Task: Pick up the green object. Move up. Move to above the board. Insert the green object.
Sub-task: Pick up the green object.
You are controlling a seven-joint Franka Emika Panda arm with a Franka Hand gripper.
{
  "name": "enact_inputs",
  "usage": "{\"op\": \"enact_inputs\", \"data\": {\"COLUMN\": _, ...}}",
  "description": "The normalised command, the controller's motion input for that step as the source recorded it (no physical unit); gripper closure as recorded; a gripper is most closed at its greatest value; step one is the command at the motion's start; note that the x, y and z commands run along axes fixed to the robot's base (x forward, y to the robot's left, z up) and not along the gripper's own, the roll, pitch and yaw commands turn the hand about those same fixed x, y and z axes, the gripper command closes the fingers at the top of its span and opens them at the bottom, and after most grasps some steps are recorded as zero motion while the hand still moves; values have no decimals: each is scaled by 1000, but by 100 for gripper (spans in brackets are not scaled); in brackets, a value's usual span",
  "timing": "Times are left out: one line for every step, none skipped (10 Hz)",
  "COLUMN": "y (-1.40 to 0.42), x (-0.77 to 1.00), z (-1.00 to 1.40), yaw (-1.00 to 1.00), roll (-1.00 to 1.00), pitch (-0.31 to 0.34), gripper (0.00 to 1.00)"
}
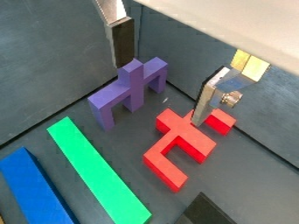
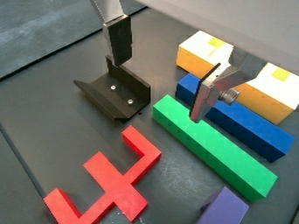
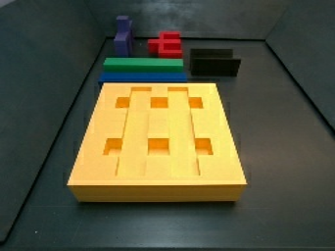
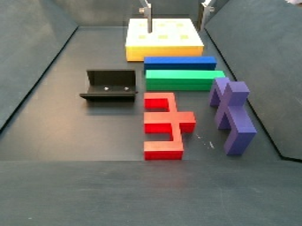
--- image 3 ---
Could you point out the green rectangular block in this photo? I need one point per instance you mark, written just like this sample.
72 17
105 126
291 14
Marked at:
143 65

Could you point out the yellow slotted board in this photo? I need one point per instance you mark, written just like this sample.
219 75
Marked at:
157 146

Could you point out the blue rectangular block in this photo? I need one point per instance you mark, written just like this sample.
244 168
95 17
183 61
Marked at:
143 77

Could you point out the red branched block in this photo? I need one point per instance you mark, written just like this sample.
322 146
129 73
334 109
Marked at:
167 45

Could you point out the purple cross-shaped block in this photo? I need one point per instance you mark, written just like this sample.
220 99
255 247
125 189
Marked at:
123 38

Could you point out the black angle bracket holder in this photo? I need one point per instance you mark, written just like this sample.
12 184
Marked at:
214 62

